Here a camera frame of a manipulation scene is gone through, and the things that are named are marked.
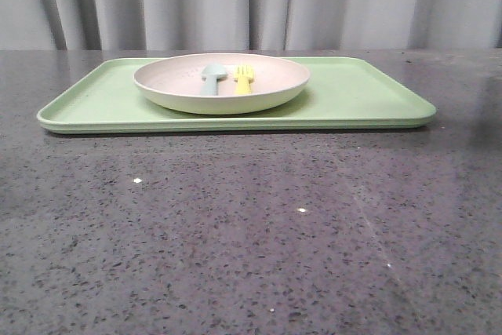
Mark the yellow plastic fork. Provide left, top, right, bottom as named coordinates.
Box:
left=234, top=64, right=254, bottom=95

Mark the cream round plate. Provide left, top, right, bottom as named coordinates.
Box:
left=133, top=53, right=311, bottom=115

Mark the pale blue plastic spoon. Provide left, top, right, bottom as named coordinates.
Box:
left=201, top=63, right=227, bottom=96

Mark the light green serving tray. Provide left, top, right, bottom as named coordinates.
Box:
left=37, top=56, right=436, bottom=134

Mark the grey curtain backdrop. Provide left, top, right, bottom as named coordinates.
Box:
left=1, top=0, right=501, bottom=51

